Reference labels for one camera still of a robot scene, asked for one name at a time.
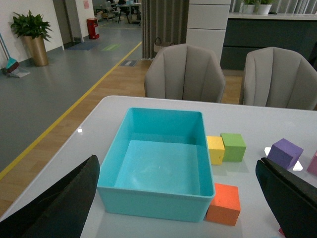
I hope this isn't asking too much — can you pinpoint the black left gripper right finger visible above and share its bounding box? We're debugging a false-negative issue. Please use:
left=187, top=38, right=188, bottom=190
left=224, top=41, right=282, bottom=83
left=255, top=157, right=317, bottom=238

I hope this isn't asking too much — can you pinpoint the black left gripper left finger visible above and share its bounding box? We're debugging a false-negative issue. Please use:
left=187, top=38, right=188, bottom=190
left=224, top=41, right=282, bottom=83
left=0, top=155, right=100, bottom=238

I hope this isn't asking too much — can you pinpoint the pink foam block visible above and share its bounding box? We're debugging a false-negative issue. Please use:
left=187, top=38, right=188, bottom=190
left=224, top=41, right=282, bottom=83
left=307, top=151, right=317, bottom=176

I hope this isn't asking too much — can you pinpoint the purple foam block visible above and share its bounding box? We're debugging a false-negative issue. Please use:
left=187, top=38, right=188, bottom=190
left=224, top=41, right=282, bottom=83
left=267, top=138, right=304, bottom=170

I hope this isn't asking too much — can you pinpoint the orange foam block near bin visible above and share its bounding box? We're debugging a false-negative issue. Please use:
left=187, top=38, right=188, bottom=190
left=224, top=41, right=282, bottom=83
left=206, top=183, right=241, bottom=226

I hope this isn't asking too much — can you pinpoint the green foam block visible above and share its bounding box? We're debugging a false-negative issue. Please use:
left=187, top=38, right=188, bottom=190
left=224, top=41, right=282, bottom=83
left=220, top=133, right=247, bottom=163

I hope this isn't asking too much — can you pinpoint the yellow foam block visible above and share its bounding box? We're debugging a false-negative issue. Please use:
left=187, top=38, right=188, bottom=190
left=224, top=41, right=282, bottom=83
left=207, top=136, right=225, bottom=165

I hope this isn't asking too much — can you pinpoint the teal plastic bin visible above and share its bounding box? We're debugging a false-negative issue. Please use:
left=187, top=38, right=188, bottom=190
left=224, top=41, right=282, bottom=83
left=97, top=108, right=215, bottom=222

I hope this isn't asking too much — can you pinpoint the right grey chair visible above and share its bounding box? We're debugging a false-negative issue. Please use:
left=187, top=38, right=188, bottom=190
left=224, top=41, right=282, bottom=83
left=239, top=47, right=317, bottom=110

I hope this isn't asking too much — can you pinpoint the grey chair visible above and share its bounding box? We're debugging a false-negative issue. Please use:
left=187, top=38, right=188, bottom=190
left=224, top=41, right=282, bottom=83
left=239, top=47, right=317, bottom=110
left=144, top=44, right=225, bottom=103

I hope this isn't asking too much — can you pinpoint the broom and dustpan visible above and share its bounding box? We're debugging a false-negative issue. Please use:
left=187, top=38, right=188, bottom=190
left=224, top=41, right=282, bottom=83
left=0, top=35, right=30, bottom=78

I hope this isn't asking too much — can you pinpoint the left grey chair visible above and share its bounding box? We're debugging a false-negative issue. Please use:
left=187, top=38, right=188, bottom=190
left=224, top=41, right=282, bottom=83
left=144, top=44, right=225, bottom=103

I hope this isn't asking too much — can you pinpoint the dark counter cabinet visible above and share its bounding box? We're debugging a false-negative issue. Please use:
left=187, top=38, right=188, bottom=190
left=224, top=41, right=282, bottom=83
left=220, top=15, right=317, bottom=70

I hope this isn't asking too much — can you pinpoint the potted plant gold pot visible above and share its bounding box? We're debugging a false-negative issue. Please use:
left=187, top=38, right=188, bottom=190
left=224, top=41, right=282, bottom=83
left=10, top=10, right=52, bottom=66

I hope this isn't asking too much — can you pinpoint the red bin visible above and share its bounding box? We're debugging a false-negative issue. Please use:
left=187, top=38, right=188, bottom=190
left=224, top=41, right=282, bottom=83
left=87, top=17, right=100, bottom=39

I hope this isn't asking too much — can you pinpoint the woven basket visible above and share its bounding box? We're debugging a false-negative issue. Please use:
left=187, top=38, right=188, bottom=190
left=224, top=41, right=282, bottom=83
left=153, top=37, right=175, bottom=53

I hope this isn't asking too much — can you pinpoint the white potted plant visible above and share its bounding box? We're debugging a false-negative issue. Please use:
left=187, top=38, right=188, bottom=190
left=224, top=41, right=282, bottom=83
left=240, top=0, right=258, bottom=14
left=257, top=0, right=274, bottom=15

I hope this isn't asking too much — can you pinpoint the white cabinet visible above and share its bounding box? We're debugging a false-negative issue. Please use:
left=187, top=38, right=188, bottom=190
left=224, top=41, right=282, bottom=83
left=186, top=0, right=231, bottom=61

